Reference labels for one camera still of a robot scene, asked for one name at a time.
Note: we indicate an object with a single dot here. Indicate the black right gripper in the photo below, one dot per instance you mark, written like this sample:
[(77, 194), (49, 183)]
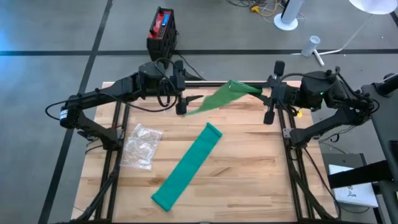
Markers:
[(283, 95)]

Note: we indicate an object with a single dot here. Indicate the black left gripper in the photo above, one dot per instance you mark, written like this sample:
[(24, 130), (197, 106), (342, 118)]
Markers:
[(180, 93)]

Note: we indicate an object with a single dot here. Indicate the light green bandage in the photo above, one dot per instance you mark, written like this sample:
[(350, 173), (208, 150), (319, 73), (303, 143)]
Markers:
[(224, 98)]

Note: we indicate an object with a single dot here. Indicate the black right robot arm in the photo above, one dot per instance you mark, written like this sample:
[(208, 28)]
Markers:
[(317, 90)]

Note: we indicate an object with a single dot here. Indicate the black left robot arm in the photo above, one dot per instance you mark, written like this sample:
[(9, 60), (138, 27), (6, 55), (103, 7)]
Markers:
[(93, 98)]

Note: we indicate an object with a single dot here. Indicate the teal green bandage strip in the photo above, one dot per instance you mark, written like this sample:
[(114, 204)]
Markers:
[(186, 168)]

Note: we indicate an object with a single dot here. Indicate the yellow tag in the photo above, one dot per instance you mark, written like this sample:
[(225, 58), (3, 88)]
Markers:
[(299, 113)]

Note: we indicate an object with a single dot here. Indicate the white lamp stand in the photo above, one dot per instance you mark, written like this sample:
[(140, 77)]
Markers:
[(318, 59)]

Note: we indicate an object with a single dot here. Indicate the red black battery box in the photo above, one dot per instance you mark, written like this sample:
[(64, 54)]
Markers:
[(160, 25)]

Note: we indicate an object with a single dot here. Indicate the clear plastic bag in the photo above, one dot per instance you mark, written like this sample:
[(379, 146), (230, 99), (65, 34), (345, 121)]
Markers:
[(141, 146)]

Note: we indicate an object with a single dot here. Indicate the black clamp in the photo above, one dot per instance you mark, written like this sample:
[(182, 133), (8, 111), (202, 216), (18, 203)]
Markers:
[(87, 134)]

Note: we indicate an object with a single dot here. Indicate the white box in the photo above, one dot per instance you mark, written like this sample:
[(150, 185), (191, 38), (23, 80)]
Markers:
[(351, 186)]

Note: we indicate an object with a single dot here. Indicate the white round lamp shade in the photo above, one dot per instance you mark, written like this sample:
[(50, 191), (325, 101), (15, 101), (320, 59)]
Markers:
[(373, 6)]

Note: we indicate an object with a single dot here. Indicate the black aluminium table frame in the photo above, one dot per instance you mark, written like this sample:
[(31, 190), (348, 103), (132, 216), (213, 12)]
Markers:
[(281, 119)]

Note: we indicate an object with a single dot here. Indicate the grey metal bracket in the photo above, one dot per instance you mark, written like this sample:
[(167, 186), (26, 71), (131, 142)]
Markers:
[(286, 133)]

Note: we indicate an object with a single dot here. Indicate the white pedestal fan stand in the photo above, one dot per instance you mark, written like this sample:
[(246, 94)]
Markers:
[(289, 18)]

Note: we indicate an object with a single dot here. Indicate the black camera rig stand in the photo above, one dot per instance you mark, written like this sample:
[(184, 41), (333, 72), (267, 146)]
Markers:
[(382, 124)]

